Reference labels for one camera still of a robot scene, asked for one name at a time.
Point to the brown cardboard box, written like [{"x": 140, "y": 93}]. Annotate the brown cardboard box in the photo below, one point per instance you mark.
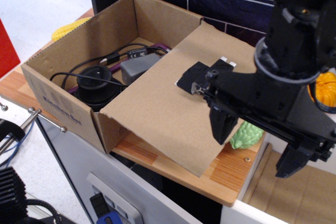
[{"x": 153, "y": 108}]

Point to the black tape patch on flap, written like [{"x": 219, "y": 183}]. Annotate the black tape patch on flap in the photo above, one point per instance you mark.
[{"x": 194, "y": 79}]

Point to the white toy kitchen cabinet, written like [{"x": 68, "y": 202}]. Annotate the white toy kitchen cabinet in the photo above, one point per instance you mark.
[{"x": 239, "y": 186}]

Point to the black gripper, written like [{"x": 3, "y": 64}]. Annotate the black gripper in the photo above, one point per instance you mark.
[{"x": 285, "y": 110}]

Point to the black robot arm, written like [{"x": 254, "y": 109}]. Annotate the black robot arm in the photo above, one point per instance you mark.
[{"x": 299, "y": 45}]

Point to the orange toy fruit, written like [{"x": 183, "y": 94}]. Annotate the orange toy fruit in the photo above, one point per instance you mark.
[{"x": 325, "y": 88}]

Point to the black round camera lens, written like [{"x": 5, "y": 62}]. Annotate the black round camera lens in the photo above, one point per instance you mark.
[{"x": 97, "y": 87}]

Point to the grey control panel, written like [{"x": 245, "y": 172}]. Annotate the grey control panel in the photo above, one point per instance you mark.
[{"x": 128, "y": 213}]

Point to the green toy vegetable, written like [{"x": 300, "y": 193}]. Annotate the green toy vegetable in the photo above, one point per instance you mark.
[{"x": 246, "y": 136}]

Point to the yellow toy corn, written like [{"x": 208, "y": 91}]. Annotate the yellow toy corn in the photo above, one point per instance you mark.
[{"x": 64, "y": 30}]

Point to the metal clamp with knobs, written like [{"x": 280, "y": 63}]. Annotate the metal clamp with knobs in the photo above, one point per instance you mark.
[{"x": 33, "y": 135}]

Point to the red panel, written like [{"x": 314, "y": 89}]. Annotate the red panel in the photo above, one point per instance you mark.
[{"x": 9, "y": 57}]

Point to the blue black handle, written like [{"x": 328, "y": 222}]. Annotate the blue black handle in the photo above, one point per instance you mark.
[{"x": 104, "y": 214}]

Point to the grey power adapter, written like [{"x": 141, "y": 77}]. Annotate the grey power adapter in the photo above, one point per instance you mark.
[{"x": 134, "y": 68}]

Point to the black ribbed device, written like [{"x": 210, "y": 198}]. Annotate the black ribbed device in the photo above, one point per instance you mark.
[{"x": 13, "y": 197}]

